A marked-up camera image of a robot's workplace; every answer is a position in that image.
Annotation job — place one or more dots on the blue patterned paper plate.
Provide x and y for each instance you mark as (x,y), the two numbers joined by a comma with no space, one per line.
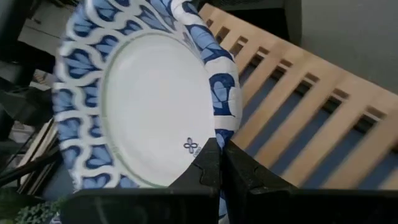
(155,109)

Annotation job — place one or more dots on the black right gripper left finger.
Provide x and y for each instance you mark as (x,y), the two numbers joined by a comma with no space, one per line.
(206,174)

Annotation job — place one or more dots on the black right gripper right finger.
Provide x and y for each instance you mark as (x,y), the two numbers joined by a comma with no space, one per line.
(245,174)

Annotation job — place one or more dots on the green beaded succulent plant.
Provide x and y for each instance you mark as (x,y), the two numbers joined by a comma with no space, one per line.
(37,213)

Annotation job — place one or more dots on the wooden slatted shelf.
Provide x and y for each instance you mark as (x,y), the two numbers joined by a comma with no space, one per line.
(311,102)

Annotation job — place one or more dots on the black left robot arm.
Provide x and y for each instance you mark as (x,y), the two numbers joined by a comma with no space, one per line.
(21,102)

